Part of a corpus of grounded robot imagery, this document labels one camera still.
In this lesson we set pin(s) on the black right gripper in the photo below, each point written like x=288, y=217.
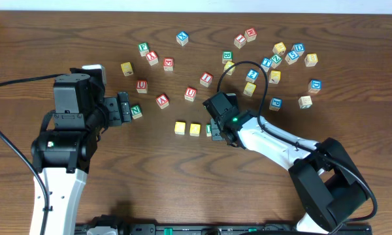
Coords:
x=216, y=129

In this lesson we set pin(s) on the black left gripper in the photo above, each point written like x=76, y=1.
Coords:
x=114, y=109

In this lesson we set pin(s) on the green R block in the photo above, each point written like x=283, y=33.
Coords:
x=208, y=130

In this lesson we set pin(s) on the yellow O block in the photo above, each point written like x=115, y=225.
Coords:
x=195, y=129

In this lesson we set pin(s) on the yellow C block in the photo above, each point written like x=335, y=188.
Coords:
x=180, y=127

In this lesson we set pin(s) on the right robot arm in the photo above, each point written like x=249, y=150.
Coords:
x=326, y=180

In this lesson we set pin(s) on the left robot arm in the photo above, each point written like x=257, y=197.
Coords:
x=66, y=143

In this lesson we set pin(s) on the green N block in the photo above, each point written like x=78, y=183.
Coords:
x=136, y=112

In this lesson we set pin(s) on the red U block left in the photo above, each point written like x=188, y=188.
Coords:
x=142, y=86

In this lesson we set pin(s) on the red u block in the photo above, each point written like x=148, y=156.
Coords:
x=190, y=94
x=142, y=86

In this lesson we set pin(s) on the yellow block far left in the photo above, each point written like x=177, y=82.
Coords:
x=127, y=69

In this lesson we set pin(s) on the red A block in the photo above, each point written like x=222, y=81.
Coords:
x=162, y=101

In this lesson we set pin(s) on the red U block centre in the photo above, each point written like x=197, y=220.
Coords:
x=190, y=94

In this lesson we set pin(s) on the red I block centre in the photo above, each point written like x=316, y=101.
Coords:
x=206, y=79

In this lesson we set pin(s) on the red i block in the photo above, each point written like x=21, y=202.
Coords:
x=240, y=41
x=206, y=79

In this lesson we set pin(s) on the yellow block near R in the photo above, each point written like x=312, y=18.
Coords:
x=249, y=89

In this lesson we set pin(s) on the red X block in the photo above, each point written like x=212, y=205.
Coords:
x=152, y=58

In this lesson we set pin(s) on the blue P block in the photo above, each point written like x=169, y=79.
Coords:
x=275, y=104

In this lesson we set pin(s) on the green F block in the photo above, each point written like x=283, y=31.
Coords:
x=143, y=49

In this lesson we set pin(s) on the blue 2 block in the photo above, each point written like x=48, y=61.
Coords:
x=252, y=76

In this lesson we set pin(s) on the red E block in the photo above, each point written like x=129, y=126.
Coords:
x=168, y=64

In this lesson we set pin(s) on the yellow block near B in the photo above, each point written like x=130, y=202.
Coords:
x=229, y=67

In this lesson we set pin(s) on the green B block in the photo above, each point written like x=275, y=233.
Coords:
x=226, y=56

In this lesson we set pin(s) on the yellow block mid right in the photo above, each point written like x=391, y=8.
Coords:
x=274, y=77

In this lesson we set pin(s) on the blue T block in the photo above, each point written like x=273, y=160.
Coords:
x=266, y=64

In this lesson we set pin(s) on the plain wooden block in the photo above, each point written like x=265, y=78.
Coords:
x=305, y=102

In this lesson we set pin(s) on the green Z block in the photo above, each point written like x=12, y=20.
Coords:
x=276, y=60

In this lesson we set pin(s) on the red I block top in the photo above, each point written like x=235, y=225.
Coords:
x=240, y=41

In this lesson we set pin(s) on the blue X block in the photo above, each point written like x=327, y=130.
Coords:
x=182, y=38

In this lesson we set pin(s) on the red W block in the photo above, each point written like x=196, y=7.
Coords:
x=250, y=34

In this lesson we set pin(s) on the yellow block top right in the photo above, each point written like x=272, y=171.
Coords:
x=279, y=49

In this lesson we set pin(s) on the blue 5 block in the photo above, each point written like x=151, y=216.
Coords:
x=291, y=57

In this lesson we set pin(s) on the blue D block right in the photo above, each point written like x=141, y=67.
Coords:
x=314, y=86

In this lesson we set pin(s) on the blue d block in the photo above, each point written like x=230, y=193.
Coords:
x=314, y=86
x=298, y=48

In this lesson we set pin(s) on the blue D block top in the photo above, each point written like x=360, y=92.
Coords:
x=298, y=48

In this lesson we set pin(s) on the yellow 8 block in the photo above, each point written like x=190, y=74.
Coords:
x=311, y=60

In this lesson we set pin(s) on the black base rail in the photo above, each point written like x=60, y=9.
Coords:
x=109, y=224

